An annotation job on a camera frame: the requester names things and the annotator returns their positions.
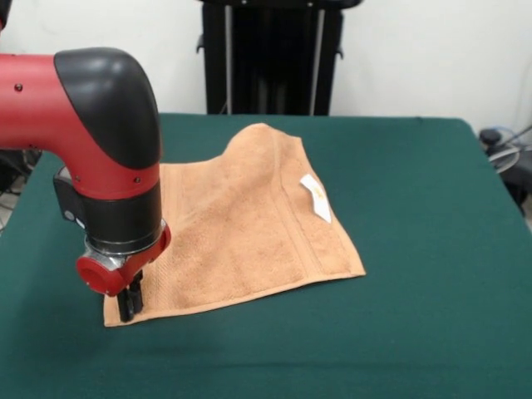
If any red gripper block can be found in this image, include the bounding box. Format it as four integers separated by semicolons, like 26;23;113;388
75;219;172;323

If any tan terry towel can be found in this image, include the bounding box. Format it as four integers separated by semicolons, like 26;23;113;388
102;122;367;328

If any dark green table cloth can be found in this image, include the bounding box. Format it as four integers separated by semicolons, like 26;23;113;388
0;112;532;399

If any black pedestal column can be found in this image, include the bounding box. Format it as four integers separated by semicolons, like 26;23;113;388
195;0;347;116

